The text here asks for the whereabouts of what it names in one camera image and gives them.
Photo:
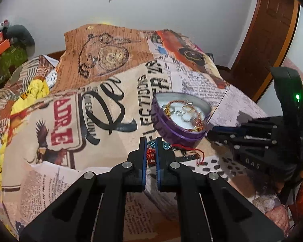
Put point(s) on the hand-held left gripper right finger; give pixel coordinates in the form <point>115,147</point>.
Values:
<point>158,161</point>

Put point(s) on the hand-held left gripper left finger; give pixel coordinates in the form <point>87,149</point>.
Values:
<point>143,161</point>

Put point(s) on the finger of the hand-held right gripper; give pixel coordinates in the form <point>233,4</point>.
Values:
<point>232,141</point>
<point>232,129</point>

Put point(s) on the purple heart-shaped tin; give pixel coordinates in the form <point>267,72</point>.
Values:
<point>166,128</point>

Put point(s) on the pile of mixed jewelry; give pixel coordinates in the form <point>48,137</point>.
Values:
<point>186,114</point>

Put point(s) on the newspaper print blanket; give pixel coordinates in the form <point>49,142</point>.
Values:
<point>103,105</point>

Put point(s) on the dark bag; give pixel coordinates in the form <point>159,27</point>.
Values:
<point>210,58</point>

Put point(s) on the brown wooden door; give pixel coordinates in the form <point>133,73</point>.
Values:
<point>265,40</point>

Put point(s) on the yellow round object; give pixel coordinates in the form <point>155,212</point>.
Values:
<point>106,23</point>

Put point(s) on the striped patchwork quilt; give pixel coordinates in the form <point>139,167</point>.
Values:
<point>22,78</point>

